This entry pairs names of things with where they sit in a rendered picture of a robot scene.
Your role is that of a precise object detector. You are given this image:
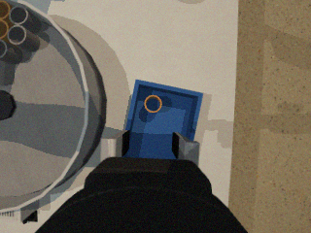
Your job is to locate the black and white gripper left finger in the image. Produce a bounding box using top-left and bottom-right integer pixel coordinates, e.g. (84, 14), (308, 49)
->
(100, 130), (130, 163)

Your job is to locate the blue square tray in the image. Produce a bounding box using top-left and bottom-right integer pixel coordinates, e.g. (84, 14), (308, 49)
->
(124, 80), (203, 159)

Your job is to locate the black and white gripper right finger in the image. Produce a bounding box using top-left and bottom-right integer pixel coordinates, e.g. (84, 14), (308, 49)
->
(172, 132), (199, 166)

